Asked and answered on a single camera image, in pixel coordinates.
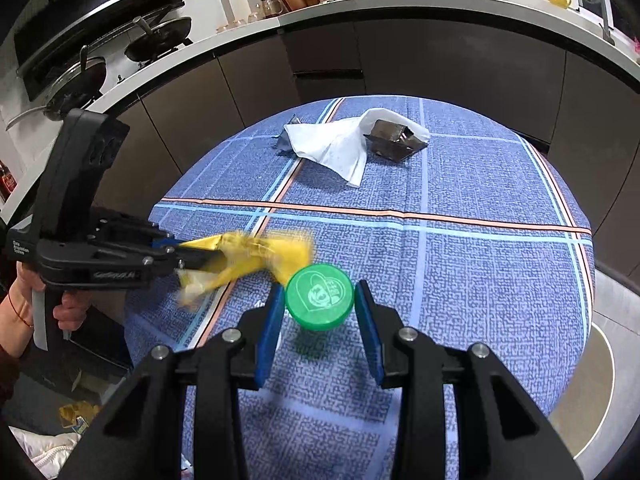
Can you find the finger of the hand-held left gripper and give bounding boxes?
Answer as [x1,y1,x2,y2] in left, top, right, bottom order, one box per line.
[94,212,183,253]
[142,247,229,283]

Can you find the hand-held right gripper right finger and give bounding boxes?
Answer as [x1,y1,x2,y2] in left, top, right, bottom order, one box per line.
[354,280,581,480]

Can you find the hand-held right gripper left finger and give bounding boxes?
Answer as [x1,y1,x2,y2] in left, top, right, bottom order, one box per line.
[60,285,287,480]

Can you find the green plastic bottle cap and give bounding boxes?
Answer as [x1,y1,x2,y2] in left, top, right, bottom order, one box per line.
[285,263,356,332]

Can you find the yellow snack packet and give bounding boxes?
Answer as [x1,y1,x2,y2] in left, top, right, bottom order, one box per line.
[177,230,315,309]

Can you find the grey wrapper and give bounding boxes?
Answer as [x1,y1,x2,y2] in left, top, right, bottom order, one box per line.
[272,117,301,156]

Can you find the white paper tissue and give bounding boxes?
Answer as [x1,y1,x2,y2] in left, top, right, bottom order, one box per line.
[284,108,431,189]

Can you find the white plastic bag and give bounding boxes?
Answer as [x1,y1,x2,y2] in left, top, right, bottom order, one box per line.
[9,429,84,480]

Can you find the person's left forearm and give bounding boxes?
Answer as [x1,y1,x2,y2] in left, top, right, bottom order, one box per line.
[0,287,25,403]

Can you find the person's left hand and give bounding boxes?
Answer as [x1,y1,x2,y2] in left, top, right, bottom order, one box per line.
[14,275,87,336]

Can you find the red sauce bottle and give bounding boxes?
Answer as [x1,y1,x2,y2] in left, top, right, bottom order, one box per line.
[0,160,15,201]

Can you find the blue plaid tablecloth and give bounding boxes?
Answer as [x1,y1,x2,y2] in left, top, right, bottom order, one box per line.
[125,95,596,480]

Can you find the black gas stove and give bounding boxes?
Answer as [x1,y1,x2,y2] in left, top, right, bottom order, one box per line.
[45,35,196,111]

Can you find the black wok with lid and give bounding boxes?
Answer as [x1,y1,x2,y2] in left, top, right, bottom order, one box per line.
[6,45,109,134]

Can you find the black frying pan with lid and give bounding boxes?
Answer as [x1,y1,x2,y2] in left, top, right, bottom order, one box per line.
[124,16,194,63]

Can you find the black range hood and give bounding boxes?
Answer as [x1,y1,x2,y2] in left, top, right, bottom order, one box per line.
[14,0,187,102]

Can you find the brown kitchen base cabinets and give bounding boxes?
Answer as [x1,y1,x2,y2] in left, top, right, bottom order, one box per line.
[0,15,640,261]

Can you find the steel kitchen faucet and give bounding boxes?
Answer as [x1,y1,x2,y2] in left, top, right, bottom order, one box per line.
[597,0,617,46]

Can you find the red string bracelet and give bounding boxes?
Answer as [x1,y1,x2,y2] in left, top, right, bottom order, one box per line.
[9,294,35,329]

